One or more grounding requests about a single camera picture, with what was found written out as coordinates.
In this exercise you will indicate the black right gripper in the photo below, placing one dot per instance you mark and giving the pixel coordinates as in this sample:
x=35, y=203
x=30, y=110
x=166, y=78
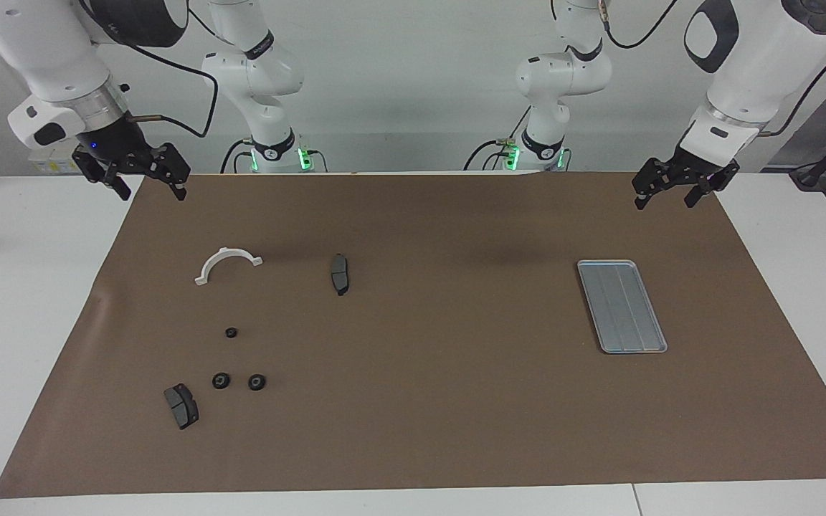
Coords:
x=122, y=150

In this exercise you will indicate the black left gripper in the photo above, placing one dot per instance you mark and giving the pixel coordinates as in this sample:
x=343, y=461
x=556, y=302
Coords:
x=700, y=168

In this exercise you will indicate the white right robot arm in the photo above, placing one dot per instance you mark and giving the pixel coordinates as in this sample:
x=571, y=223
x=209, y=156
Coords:
x=47, y=50

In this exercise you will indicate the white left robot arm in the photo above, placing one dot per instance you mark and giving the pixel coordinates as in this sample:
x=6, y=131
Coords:
x=757, y=64

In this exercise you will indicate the silver metal tray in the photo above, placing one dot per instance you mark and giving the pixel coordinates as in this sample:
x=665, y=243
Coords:
x=621, y=308

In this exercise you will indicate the yellow label plate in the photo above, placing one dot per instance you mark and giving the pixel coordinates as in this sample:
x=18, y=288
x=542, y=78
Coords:
x=51, y=163

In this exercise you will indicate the long grey brake pad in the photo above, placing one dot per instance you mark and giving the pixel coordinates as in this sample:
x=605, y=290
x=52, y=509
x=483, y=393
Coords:
x=340, y=274

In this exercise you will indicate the short grey brake pad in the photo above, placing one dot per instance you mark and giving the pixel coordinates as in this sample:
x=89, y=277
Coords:
x=181, y=405

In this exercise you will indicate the brown paper table mat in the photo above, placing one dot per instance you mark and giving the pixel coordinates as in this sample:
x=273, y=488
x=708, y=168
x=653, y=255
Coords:
x=456, y=401

